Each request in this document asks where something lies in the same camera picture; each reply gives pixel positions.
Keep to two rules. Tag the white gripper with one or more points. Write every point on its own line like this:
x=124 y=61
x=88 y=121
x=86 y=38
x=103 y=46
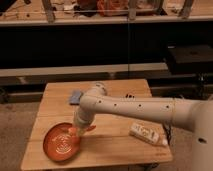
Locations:
x=80 y=125

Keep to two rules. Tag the black box on shelf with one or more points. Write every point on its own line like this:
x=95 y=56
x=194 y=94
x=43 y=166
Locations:
x=190 y=59

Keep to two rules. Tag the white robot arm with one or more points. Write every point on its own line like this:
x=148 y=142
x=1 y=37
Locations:
x=191 y=115

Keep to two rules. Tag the blue sponge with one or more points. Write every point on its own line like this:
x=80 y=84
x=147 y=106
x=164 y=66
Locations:
x=75 y=97

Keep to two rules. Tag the white tube bottle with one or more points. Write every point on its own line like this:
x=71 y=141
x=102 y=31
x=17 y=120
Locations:
x=147 y=134

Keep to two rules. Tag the grey metal shelf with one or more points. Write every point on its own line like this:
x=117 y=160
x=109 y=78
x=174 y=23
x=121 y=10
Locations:
x=92 y=12

